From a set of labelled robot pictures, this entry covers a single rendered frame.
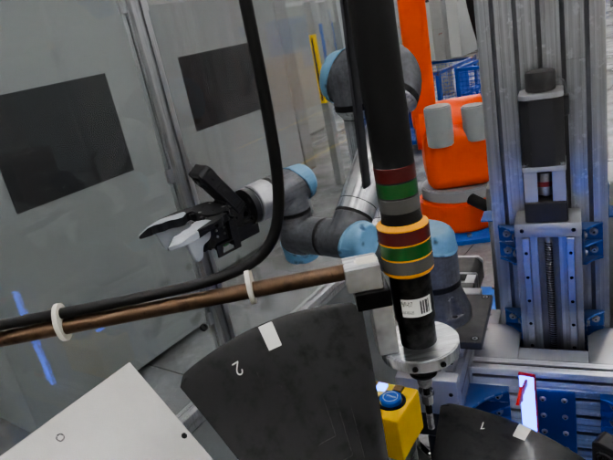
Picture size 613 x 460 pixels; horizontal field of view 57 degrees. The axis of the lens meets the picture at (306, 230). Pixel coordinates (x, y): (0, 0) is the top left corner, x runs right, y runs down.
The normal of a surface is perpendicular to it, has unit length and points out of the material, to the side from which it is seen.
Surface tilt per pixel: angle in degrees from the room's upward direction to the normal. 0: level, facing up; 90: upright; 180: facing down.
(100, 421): 50
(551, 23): 90
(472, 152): 90
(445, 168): 90
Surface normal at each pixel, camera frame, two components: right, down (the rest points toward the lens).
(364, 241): 0.73, 0.09
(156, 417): 0.51, -0.57
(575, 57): -0.39, 0.38
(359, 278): 0.04, 0.33
